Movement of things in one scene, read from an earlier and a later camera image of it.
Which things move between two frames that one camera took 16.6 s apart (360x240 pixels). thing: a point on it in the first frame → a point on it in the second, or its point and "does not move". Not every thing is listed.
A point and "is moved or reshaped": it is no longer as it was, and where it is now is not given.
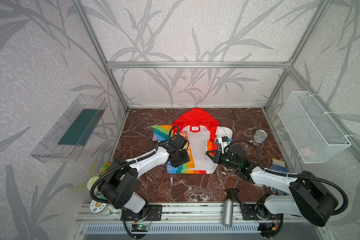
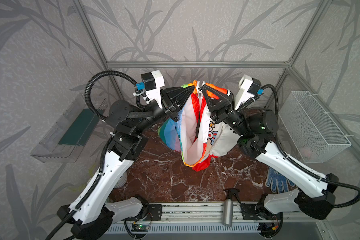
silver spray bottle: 228,206 does not move
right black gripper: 215,156 → 223,107
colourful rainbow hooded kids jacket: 200,129 is moved or reshaped
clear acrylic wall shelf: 63,143 does not move
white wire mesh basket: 316,138 does not move
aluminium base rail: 177,213 does not move
